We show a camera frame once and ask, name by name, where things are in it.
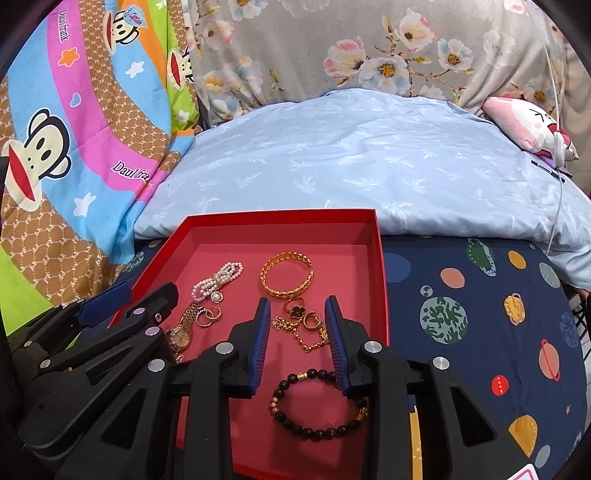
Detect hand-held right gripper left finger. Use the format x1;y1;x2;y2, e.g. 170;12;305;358
55;296;272;480

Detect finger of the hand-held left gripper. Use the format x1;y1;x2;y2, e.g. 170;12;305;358
28;282;134;352
37;282;179;385

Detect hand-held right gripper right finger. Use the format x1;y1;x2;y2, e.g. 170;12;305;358
324;296;533;480

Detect gold chain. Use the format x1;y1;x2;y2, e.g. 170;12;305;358
271;314;331;354

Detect gold wrist watch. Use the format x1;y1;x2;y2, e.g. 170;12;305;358
166;300;199;363

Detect dark bead bracelet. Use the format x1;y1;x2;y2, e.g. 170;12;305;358
269;367;370;442

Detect red tray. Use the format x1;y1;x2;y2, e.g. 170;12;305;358
108;209;391;480

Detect gold bangle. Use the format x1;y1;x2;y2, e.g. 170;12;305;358
261;251;315;299

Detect navy planet print bedsheet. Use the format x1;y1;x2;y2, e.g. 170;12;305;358
111;233;591;480

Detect light blue quilt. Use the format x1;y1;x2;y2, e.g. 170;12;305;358
134;89;591;289

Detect cartoon monkey blanket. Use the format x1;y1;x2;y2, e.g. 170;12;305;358
0;0;200;333

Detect purple book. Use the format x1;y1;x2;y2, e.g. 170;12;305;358
531;154;574;182

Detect pink cartoon pillow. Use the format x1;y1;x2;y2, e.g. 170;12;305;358
482;96;580;162

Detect grey floral cloth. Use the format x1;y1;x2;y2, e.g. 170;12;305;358
182;0;591;132

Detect pearl bracelet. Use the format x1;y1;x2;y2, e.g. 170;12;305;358
191;261;244;305

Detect white cable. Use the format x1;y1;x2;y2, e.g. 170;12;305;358
531;0;573;256

